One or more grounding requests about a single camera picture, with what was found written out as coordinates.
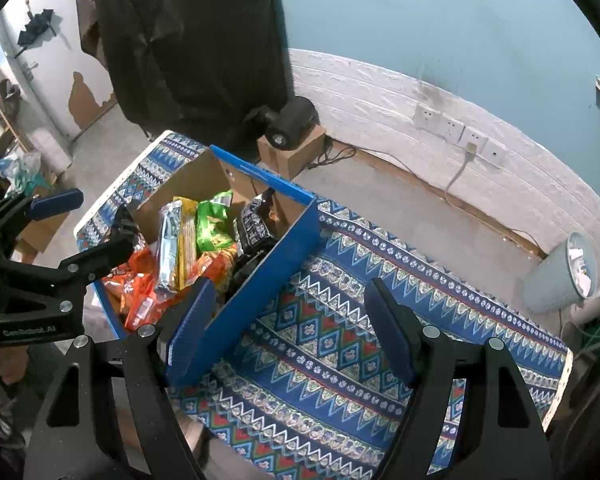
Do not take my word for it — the black curtain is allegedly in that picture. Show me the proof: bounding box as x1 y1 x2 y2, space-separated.
77 0 296 148

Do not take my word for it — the white plastic bottle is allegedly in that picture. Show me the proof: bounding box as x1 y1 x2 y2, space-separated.
570 280 600 325

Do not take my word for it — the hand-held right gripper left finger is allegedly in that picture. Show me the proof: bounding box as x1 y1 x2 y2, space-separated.
22 276 217 480

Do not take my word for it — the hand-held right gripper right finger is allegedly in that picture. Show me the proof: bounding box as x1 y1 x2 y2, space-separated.
364 276 553 480

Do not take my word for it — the orange snack packet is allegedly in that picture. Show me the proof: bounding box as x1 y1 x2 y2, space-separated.
125 290 181 331

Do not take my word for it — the orange puffed snack bag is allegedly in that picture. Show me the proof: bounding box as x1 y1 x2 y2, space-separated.
102 237 156 321

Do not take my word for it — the blue patterned tablecloth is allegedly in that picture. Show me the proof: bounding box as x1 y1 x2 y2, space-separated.
74 130 573 480

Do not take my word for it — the small brown cardboard box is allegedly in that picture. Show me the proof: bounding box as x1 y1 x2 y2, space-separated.
256 125 327 180

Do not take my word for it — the black floor cable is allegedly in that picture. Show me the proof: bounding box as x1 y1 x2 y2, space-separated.
307 140 356 168

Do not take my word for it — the brown cardboard carton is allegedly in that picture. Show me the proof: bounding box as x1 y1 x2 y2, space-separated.
17 187 71 256

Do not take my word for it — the grey-blue trash bin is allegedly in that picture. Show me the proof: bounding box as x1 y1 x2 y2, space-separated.
522 232 598 315

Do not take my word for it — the long yellow biscuit packet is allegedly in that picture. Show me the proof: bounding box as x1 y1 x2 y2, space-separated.
172 195 199 288

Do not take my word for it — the blue cardboard box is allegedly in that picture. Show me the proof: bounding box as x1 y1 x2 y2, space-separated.
92 145 322 388

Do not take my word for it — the black snack packet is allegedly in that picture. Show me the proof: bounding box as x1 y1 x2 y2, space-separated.
234 187 280 261

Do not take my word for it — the silver foil snack packet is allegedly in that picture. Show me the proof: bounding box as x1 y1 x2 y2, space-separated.
152 200 183 293

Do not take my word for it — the white wall socket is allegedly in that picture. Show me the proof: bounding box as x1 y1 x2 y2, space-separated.
462 127 488 153
440 116 465 142
484 140 508 165
413 104 441 131

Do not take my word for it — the green snack packet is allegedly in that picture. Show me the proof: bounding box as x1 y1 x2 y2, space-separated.
195 189 236 253

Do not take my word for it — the beige plug with cable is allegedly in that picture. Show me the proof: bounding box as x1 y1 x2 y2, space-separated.
444 142 481 206

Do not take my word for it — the blue-green plastic bag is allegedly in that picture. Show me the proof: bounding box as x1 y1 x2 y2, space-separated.
0 151 43 196

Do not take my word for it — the black folded umbrella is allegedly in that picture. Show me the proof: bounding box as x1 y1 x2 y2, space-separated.
16 7 58 58

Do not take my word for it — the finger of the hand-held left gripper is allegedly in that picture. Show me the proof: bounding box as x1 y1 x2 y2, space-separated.
57 205 141 286
0 187 84 241

